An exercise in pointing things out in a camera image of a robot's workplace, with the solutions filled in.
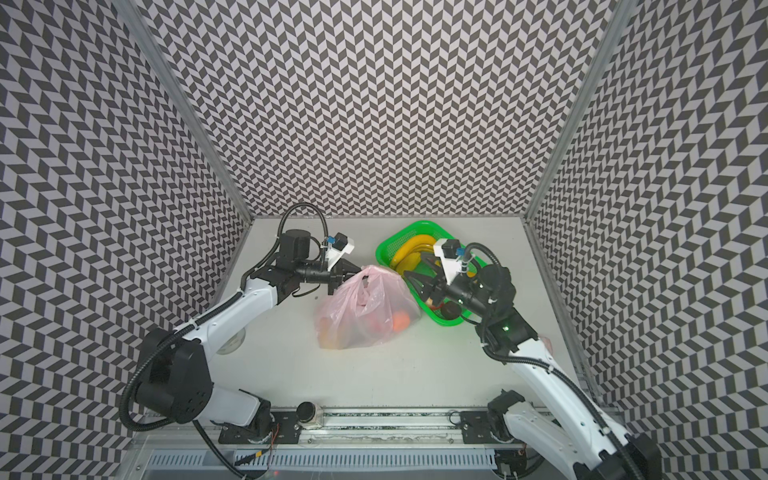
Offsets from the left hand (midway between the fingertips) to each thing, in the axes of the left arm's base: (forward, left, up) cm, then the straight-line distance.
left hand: (366, 275), depth 76 cm
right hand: (-5, -11, +7) cm, 14 cm away
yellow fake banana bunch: (+17, -12, -13) cm, 24 cm away
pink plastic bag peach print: (-10, -1, 0) cm, 10 cm away
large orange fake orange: (-7, -9, -13) cm, 17 cm away
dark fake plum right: (-1, -24, -18) cm, 30 cm away
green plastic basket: (+22, -7, -11) cm, 26 cm away
